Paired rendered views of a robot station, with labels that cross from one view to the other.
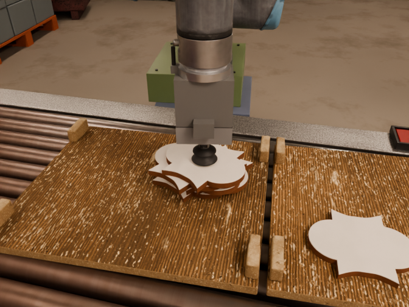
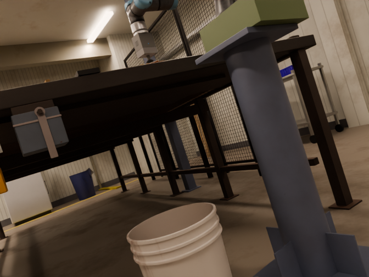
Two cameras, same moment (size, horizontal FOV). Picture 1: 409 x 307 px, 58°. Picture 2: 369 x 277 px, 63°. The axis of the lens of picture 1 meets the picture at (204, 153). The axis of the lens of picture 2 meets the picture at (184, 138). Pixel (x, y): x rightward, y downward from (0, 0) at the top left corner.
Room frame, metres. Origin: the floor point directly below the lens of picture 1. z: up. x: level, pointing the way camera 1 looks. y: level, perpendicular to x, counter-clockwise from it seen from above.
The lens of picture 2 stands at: (1.65, -0.98, 0.62)
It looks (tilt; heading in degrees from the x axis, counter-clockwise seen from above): 1 degrees down; 138
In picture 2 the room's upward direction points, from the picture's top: 18 degrees counter-clockwise
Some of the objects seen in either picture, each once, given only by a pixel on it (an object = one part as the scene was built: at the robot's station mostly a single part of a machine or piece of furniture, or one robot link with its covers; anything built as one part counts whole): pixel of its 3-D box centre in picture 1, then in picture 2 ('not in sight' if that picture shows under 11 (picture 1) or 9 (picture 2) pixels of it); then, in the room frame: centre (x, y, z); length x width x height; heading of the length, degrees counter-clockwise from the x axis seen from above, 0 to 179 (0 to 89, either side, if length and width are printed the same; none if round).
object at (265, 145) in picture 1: (265, 148); not in sight; (0.61, -0.12, 0.95); 0.06 x 0.02 x 0.03; 169
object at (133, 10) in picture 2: not in sight; (144, 3); (0.61, -0.01, 1.26); 0.11 x 0.11 x 0.08; 76
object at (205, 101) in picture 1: (202, 103); (143, 45); (0.50, 0.00, 1.10); 0.10 x 0.09 x 0.16; 179
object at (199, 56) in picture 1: (202, 49); (139, 28); (0.51, 0.00, 1.18); 0.08 x 0.08 x 0.05
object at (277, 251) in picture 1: (277, 257); not in sight; (0.34, -0.10, 0.95); 0.06 x 0.02 x 0.03; 170
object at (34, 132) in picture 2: not in sight; (40, 132); (0.64, -0.64, 0.77); 0.14 x 0.11 x 0.18; 76
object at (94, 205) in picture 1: (148, 188); not in sight; (0.51, 0.10, 0.93); 0.41 x 0.35 x 0.02; 79
